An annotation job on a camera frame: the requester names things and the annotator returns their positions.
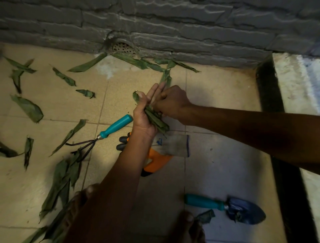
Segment person's right hand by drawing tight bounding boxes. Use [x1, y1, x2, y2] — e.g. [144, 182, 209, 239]
[151, 85, 193, 121]

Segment person's right forearm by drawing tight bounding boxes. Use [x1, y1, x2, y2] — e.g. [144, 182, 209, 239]
[179, 103, 320, 176]

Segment orange black work glove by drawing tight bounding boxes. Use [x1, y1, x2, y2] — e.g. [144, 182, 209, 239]
[116, 131, 190, 177]

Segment person's left hand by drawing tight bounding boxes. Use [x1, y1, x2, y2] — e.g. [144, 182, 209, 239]
[131, 82, 167, 141]

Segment person's left foot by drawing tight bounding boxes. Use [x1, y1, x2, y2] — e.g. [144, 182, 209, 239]
[56, 183, 100, 243]

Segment teal handled hand rake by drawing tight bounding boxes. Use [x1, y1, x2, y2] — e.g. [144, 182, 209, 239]
[65, 114, 134, 161]

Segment wide teal handled trowel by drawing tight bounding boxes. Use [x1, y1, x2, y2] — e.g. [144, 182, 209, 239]
[184, 194, 267, 225]

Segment person's left forearm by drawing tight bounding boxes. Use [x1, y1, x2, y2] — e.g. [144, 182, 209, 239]
[62, 130, 155, 243]

